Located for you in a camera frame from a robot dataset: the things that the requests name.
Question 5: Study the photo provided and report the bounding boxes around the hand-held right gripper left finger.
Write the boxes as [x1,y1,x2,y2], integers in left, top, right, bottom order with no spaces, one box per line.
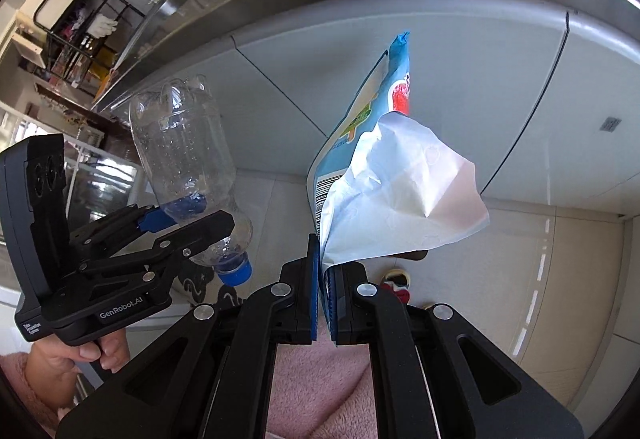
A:
[56,234,321,439]

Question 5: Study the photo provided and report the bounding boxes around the person's left forearm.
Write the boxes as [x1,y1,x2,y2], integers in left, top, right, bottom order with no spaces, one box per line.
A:
[0,351,76,439]

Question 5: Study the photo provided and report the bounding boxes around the black cat sticker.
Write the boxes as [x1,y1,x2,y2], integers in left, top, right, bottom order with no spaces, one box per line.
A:
[172,264,246,307]

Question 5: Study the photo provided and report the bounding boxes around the white cloth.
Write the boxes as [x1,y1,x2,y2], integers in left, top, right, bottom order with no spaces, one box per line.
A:
[92,14,121,37]

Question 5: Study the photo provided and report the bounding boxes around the clear plastic bottle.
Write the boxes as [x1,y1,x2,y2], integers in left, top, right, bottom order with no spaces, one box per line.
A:
[129,75,254,287]

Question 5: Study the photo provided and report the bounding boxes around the patterned slipper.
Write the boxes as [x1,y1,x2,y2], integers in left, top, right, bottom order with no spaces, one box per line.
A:
[380,269,412,305]

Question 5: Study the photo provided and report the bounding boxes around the blue snack bag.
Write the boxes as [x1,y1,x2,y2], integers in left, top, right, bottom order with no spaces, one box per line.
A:
[306,32,413,265]

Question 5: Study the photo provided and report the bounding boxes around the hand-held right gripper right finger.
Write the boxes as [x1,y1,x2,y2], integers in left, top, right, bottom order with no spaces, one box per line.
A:
[322,261,586,439]

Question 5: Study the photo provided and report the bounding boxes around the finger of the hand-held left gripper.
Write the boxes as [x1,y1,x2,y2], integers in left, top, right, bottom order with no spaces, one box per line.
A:
[77,210,237,292]
[69,203,176,261]

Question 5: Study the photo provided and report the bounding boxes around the pink fleece robe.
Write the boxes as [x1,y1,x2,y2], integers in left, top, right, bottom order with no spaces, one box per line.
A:
[265,334,381,439]

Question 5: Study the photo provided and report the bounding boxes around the white paper napkin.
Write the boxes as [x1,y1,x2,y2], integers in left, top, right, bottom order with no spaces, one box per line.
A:
[320,112,491,272]

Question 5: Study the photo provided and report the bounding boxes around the white kitchen cabinet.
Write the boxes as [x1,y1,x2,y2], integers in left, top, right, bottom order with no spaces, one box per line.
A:
[95,2,640,220]

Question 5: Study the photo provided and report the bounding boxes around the white appliance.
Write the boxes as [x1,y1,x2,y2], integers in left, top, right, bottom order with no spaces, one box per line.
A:
[12,12,46,65]

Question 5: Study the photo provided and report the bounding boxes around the person's left hand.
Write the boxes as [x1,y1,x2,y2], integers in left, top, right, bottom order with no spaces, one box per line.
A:
[27,331,132,392]

